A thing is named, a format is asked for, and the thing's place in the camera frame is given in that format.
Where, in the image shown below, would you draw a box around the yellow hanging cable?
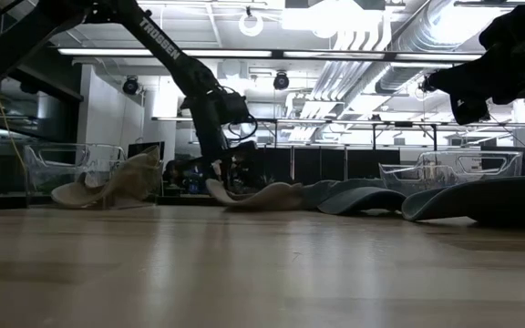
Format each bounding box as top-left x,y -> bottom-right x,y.
0,0 -> 29,183

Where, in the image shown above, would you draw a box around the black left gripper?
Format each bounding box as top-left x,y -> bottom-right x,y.
180,88 -> 257,192

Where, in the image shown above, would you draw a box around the black beam with light strips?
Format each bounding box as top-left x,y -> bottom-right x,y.
57,46 -> 485,64

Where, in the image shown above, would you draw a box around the silver ribbed ventilation duct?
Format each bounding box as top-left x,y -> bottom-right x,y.
376,0 -> 487,95

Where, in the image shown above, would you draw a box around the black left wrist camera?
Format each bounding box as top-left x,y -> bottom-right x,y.
215,89 -> 251,125

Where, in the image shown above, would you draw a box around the clear plastic bin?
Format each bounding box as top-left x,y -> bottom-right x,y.
378,149 -> 524,198
23,142 -> 127,206

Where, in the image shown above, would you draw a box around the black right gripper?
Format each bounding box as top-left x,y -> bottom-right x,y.
431,4 -> 525,127

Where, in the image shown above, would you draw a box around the background frame with lights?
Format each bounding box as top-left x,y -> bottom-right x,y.
151,116 -> 525,151

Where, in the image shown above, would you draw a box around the dark partition panels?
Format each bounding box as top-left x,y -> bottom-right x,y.
257,146 -> 401,186

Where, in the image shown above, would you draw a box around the white ring lamp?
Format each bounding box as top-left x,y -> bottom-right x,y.
238,6 -> 264,38

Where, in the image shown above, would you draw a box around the black left camera cable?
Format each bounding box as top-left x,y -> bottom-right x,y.
227,113 -> 259,141

